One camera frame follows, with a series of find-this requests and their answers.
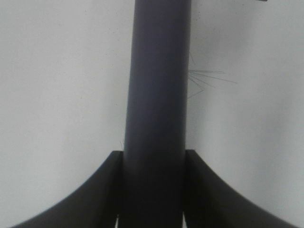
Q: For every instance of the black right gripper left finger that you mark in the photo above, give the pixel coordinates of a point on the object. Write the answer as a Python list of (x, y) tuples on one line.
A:
[(95, 204)]

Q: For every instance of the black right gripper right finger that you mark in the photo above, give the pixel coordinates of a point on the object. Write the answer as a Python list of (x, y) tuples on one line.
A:
[(209, 202)]

